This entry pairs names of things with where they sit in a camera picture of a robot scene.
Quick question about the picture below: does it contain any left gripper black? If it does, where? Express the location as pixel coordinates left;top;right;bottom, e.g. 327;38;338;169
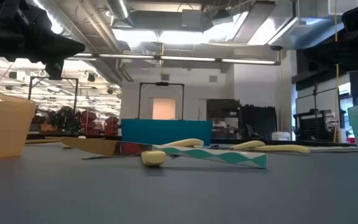
0;0;86;81

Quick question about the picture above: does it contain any black mesh cart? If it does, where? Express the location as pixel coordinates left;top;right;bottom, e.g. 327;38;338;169
293;108;341;142

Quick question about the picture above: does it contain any small orange crate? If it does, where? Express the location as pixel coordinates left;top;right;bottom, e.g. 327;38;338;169
40;123;58;132

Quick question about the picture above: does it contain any red bin shelf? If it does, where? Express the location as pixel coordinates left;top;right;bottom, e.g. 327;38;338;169
79;110;121;136

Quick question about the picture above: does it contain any orange plastic bin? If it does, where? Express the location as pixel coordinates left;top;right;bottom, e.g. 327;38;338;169
0;89;37;162

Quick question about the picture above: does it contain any black curtain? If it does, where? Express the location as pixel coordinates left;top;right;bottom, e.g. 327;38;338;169
240;105;278;141

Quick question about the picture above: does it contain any black shelf cabinet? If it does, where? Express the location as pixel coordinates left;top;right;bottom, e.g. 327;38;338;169
206;98;241;140

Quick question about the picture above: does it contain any long ceiling light fixture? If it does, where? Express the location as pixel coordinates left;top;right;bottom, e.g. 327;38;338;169
65;52;282;66

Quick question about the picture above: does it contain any grey ceiling vent box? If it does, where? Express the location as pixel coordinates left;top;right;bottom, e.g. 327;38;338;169
181;9;203;29

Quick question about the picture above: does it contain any blue plastic bin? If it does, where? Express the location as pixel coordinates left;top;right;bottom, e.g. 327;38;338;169
121;118;213;146

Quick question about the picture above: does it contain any black background gantry frame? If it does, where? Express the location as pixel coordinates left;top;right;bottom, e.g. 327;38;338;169
137;82;185;121
27;76;80;110

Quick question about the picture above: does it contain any yellow hanging cable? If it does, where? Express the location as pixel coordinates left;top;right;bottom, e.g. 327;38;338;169
333;0;340;143

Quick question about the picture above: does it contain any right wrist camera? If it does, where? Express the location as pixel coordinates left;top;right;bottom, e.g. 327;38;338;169
342;2;358;32

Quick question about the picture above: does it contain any round silver ceiling duct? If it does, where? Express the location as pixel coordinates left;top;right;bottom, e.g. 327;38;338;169
106;0;130;20

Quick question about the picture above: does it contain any black table frame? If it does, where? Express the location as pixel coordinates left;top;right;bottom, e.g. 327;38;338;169
25;132;358;147

